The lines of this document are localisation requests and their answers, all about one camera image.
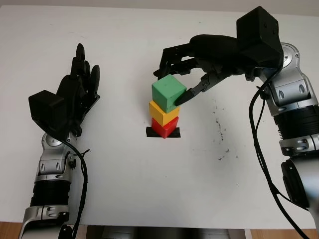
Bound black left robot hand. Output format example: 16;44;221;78
56;43;101;137

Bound dark robot torso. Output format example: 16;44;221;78
86;225;251;239

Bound black tape strip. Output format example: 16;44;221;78
145;126;181;138

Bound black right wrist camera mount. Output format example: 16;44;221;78
236;6;284;69

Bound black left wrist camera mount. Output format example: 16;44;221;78
28;90;67;136

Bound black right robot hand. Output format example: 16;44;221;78
153;34;260;107

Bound yellow wooden block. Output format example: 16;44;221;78
149;100;180;126

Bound green wooden block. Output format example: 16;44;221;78
151;74;187;113

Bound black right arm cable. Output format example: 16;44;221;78
248;66;310;239

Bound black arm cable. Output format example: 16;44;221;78
57;138;90;239
248;66;310;239

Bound red wooden block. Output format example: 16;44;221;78
151;117;179;139

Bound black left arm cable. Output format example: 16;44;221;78
57;138;90;239

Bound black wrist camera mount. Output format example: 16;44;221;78
236;6;284;69
28;90;67;136

